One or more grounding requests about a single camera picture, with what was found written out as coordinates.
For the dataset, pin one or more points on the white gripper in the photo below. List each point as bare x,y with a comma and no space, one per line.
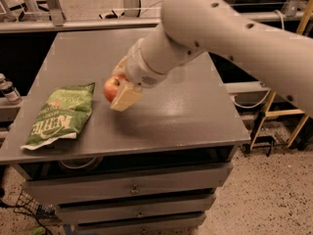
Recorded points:
139,69

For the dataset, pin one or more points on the red apple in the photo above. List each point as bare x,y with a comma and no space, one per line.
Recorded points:
111,86

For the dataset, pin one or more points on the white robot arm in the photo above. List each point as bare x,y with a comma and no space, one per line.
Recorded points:
281,59

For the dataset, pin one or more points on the green jalapeno chip bag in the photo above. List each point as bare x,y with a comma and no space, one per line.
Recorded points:
63,116

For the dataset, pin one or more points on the grey drawer cabinet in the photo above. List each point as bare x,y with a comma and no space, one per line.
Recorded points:
187,120

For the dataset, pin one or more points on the top grey drawer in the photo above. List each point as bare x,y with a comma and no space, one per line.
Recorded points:
128,184

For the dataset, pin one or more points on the grey drawer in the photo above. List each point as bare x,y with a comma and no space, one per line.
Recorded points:
144,225
128,184
136,208

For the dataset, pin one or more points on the middle grey drawer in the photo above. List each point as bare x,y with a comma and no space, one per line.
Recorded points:
136,208

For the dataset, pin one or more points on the yellow metal stand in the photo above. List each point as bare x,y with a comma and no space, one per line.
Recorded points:
258,141

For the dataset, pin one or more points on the bottom grey drawer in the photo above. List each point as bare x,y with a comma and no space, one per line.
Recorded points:
144,225

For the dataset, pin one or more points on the grey metal rail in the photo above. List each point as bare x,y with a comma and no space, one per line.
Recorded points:
26,27

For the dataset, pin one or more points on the wire basket on floor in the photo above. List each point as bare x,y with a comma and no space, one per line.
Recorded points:
27,205

